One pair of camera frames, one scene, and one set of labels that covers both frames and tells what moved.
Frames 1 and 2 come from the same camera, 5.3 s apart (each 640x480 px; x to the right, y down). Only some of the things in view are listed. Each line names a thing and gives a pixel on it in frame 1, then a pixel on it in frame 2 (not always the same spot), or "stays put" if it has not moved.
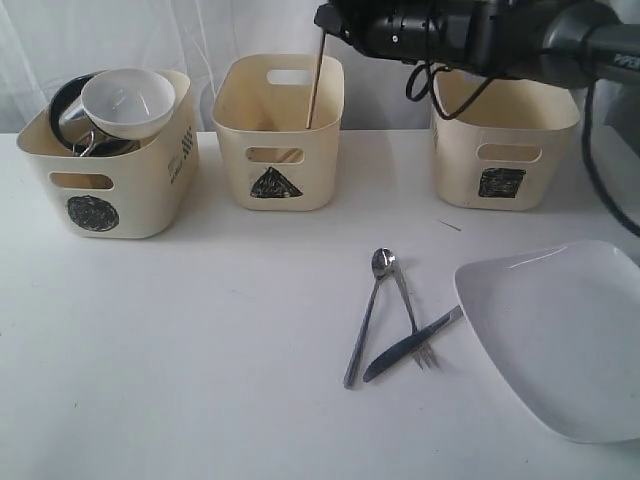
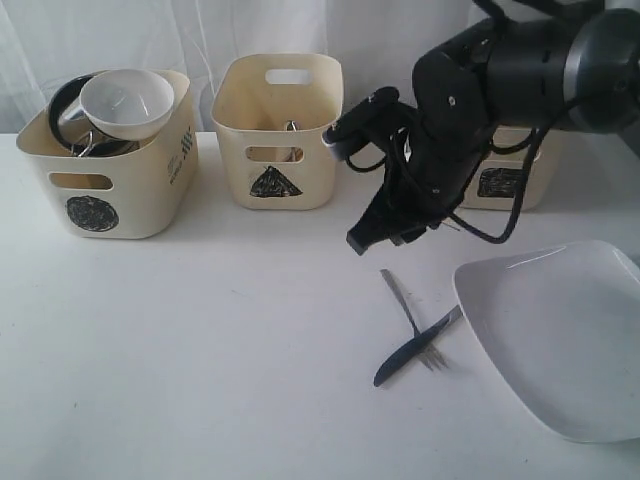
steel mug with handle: x=98 y=144 stays put
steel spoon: x=383 y=262 -> x=291 y=126
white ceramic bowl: x=127 y=103 stays put
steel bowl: x=69 y=120 stays put
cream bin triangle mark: x=261 y=106 stays put
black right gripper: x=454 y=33 -> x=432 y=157
